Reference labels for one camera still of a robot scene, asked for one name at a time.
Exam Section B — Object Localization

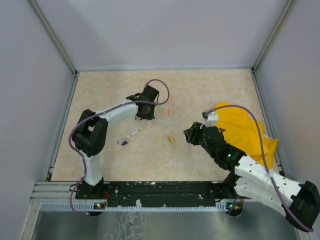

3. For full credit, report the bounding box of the yellow cloth bag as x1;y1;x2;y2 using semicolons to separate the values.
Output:
215;107;278;169

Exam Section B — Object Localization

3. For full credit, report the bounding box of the orange pen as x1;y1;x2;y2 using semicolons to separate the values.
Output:
167;96;173;116

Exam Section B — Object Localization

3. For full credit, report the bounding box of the white purple marker pen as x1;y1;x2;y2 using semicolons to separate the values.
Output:
116;129;140;144

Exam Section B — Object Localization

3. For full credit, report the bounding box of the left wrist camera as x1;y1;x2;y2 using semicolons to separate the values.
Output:
139;103;155;116

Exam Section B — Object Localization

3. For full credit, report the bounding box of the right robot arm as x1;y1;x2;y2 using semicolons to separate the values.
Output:
183;122;320;232

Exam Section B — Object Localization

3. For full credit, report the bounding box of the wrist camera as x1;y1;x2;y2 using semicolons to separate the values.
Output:
200;109;219;129
139;103;155;116

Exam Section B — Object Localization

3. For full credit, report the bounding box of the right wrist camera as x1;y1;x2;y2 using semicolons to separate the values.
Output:
200;109;219;129

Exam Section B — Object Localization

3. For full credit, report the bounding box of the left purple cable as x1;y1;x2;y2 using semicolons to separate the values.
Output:
67;78;171;217

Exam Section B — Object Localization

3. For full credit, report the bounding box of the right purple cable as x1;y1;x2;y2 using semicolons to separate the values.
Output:
203;104;315;233

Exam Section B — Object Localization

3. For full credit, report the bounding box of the purple cable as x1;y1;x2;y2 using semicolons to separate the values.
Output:
67;78;171;217
203;104;315;233

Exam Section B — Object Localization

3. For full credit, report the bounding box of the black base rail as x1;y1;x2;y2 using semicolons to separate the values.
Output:
75;181;236;208

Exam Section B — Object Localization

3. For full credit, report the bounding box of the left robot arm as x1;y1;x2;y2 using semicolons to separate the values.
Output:
68;85;160;199

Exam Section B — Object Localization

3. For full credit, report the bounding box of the white slotted cable duct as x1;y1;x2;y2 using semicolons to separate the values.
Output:
39;201;243;213

